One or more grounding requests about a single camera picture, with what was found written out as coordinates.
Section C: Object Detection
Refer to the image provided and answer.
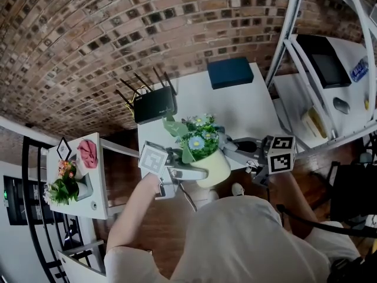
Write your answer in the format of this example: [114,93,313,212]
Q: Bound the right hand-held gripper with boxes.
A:
[222,135,297,187]

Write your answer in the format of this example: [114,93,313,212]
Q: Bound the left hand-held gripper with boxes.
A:
[138,141,209,200]

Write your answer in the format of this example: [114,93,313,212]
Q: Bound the grey cloth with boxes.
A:
[217,131,240,153]

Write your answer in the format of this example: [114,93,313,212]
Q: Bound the cream flower pot with flowers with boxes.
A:
[161,113,232,188]

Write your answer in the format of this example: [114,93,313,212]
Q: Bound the person's right forearm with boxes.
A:
[269,172,313,239]

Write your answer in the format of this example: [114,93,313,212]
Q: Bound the person's left forearm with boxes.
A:
[105,172,162,254]

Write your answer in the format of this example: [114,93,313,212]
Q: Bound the pink cloth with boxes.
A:
[76,139,98,169]

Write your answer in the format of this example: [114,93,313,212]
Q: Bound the small pot with pink flowers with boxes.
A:
[57,159,85,181]

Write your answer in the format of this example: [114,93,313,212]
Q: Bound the small pot with green plant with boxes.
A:
[43,177,89,206]

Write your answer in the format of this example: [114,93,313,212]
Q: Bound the person's white shoe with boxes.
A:
[231,182,246,198]

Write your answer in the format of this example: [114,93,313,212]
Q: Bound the black router with antennas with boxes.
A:
[115,66,179,126]

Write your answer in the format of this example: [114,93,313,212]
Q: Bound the pale yellow box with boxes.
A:
[300,106,328,140]

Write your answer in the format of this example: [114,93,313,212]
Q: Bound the dark blue box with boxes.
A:
[206,57,255,90]

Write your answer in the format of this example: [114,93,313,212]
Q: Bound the person's beige shirt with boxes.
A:
[103,195,362,283]

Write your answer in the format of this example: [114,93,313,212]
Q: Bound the white side table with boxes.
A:
[45,131,110,221]

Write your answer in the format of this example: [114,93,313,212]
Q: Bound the grey computer mouse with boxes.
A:
[332,96,352,116]

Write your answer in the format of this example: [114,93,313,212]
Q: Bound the black flat box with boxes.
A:
[295,34,353,90]

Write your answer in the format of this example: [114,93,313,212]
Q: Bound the black chair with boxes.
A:
[329,152,377,228]

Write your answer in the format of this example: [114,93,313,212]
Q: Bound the blue label water bottle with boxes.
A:
[349,55,371,84]

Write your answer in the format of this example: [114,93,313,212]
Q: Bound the white chair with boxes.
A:
[57,239,107,278]

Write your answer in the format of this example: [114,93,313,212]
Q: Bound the black metal rack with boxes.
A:
[21,135,86,283]

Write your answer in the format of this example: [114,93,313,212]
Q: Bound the black bag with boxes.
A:
[329,254,377,283]

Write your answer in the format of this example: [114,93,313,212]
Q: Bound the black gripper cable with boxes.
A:
[177,180,199,213]

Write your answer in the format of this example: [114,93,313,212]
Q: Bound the yellow cable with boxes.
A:
[125,85,148,114]

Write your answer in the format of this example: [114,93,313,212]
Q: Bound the black strap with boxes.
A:
[276,203,377,239]

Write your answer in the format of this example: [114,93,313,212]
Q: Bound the white metal shelf frame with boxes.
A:
[264,0,377,154]

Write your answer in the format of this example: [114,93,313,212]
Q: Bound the black diamond frame sign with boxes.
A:
[56,136,73,162]

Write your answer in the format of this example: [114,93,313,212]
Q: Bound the black wall panel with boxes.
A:
[2,175,29,226]

